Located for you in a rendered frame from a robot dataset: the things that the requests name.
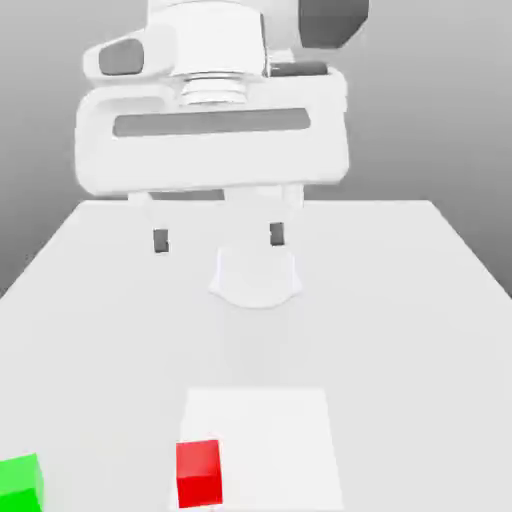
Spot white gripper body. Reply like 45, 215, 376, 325
73, 68, 350, 198

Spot small red cube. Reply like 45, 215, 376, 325
174, 438, 224, 510

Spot small green cube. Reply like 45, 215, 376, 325
0, 452, 45, 512

